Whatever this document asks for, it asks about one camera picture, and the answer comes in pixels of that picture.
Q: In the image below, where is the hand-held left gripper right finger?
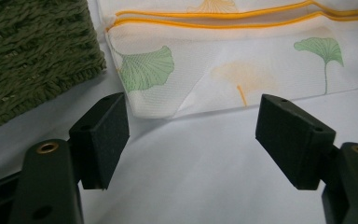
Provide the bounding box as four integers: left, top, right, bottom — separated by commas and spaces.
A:
255, 93, 337, 190

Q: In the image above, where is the green woven basket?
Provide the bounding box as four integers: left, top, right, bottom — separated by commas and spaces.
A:
0, 0, 107, 134

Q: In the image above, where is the leaf print mesh laundry bag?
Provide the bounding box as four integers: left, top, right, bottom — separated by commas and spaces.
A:
97, 0, 358, 119

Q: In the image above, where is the white table sheet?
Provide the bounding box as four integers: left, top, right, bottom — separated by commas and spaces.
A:
0, 0, 358, 224

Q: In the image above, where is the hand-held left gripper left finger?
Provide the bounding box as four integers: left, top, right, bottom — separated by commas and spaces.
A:
69, 91, 131, 190

